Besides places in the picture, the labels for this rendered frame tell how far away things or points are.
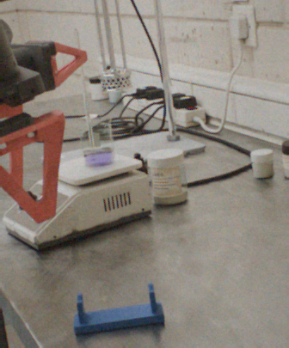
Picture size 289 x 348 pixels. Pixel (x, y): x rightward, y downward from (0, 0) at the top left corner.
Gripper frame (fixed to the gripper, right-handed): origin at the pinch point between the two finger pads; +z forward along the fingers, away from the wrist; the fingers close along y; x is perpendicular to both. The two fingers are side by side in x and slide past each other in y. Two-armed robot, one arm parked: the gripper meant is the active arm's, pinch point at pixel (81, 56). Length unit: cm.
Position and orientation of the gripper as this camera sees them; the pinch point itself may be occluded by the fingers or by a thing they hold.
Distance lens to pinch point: 118.2
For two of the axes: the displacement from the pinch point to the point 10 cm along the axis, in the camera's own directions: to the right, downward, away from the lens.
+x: 1.2, 9.6, 2.4
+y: -6.0, -1.2, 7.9
